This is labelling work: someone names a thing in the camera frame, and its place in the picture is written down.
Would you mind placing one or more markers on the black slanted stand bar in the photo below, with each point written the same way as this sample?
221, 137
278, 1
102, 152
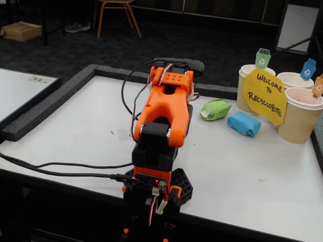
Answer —
292, 46

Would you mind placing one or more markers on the blue paper parcel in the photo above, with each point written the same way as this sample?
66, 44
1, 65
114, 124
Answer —
243, 123

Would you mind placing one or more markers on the black framed whiteboard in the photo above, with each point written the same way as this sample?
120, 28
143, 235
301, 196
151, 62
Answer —
15, 90

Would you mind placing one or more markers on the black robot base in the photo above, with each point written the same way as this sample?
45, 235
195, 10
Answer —
183, 184

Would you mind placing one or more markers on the white tape wrap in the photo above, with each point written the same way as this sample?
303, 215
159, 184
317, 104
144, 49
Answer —
194, 97

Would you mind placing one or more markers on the brown cardboard box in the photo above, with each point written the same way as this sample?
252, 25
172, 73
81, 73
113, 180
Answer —
21, 31

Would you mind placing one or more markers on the paper cup with green tag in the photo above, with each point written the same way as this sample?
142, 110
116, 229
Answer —
242, 100

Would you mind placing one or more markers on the black and orange robot arm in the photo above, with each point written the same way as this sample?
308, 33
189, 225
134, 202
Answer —
164, 106

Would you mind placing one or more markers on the small paper sticker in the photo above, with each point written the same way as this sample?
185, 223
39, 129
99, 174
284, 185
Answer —
40, 79

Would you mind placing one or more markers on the chair with gold legs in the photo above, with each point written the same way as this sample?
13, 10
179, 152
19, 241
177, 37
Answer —
102, 17

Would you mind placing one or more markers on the orange clamp bracket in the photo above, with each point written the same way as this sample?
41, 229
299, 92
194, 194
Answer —
174, 192

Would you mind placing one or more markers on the green recycling bin tag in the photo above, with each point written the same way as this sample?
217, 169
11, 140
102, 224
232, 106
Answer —
263, 60

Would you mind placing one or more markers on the orange recycling bin tag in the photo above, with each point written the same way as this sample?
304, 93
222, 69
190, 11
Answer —
319, 87

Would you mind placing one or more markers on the black metal table leg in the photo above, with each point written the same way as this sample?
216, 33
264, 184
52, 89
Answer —
45, 30

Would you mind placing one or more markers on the paper cup with orange tag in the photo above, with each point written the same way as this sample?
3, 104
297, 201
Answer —
297, 121

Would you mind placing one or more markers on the green paper parcel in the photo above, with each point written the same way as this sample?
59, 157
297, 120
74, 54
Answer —
217, 109

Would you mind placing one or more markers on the paper cup with blue tag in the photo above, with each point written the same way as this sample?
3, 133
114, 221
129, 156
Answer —
290, 79

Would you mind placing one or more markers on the yellow welcome paper sign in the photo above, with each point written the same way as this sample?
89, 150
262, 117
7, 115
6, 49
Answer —
265, 100

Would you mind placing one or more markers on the long grey foam border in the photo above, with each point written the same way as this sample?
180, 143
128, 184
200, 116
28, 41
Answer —
50, 100

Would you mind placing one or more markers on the blue recycling bin tag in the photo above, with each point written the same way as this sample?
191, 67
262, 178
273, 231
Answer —
308, 70

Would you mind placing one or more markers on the white panel with black frame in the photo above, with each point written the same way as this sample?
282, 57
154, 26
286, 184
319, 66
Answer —
297, 25

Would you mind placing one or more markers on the orange controller board case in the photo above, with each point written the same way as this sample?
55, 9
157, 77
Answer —
151, 176

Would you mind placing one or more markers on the short grey foam strip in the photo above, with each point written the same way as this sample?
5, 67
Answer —
318, 151

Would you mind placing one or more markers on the grey sneaker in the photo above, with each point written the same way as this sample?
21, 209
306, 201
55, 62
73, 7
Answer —
78, 27

